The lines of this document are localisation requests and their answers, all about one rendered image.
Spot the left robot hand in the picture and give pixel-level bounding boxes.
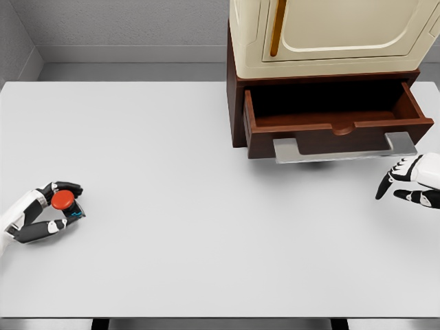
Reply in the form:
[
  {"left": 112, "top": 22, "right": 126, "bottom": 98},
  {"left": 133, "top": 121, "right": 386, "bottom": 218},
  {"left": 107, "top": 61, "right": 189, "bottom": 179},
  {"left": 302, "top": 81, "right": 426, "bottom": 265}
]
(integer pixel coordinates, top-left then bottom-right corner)
[{"left": 0, "top": 181, "right": 87, "bottom": 256}]

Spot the brown wooden drawer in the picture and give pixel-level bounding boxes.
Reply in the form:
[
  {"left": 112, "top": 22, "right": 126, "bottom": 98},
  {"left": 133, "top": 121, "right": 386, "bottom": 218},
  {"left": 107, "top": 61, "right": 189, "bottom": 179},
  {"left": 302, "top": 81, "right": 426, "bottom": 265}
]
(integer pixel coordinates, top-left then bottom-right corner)
[{"left": 243, "top": 78, "right": 435, "bottom": 160}]

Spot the red button switch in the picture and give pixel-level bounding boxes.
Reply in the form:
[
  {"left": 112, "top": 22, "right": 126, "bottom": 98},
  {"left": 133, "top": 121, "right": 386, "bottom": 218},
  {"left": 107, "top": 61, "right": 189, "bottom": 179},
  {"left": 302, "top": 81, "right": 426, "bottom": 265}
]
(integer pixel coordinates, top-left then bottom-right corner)
[{"left": 51, "top": 190, "right": 83, "bottom": 218}]

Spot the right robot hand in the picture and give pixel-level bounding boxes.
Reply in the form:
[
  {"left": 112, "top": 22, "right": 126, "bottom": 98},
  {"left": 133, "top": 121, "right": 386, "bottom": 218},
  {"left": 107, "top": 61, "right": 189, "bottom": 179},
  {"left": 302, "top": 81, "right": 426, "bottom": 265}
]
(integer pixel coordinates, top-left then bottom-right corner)
[{"left": 375, "top": 153, "right": 440, "bottom": 210}]

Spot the grey metal drawer handle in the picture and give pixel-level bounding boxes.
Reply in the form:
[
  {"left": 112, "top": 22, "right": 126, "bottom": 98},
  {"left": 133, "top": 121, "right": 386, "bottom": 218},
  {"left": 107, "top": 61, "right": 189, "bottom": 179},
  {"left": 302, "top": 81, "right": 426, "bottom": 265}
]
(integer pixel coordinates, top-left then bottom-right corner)
[{"left": 272, "top": 131, "right": 419, "bottom": 164}]

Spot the brown wooden cabinet base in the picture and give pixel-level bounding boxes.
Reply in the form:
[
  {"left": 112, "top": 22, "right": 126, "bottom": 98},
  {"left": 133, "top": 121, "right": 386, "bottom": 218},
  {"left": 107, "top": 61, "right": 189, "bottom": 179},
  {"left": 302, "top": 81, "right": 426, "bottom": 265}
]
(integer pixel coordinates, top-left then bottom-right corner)
[{"left": 226, "top": 29, "right": 421, "bottom": 149}]

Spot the cream cabinet with door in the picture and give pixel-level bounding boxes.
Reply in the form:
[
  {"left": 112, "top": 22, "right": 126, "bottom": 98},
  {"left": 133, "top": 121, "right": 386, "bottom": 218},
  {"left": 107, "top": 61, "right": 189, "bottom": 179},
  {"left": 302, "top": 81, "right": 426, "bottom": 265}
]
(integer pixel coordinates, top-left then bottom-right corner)
[{"left": 228, "top": 0, "right": 440, "bottom": 78}]

